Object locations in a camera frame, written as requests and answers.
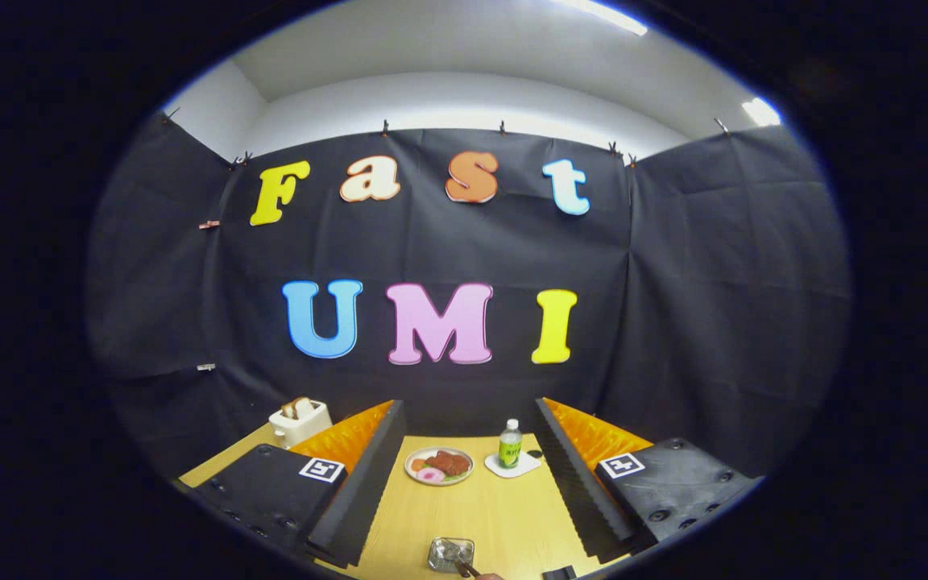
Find red-brown meat pieces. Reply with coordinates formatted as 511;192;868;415
424;450;471;477

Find metal fork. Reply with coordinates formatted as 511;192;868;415
440;544;483;578

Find white toaster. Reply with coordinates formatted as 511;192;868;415
268;399;334;449

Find metal wire cutlery basket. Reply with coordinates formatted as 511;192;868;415
428;537;476;574

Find long ceiling light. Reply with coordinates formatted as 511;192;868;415
561;0;648;36

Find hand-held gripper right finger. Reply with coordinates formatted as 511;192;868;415
532;396;757;565

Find green label drink bottle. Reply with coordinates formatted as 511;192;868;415
499;419;524;469

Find white coaster tray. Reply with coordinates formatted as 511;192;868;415
484;451;544;479

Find white oval food plate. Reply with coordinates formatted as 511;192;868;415
404;447;474;487

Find small ceiling light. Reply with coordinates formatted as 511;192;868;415
742;98;781;127

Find black backdrop cloth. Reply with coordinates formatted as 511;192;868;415
85;113;853;484

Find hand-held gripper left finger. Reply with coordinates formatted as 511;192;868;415
186;399;407;569

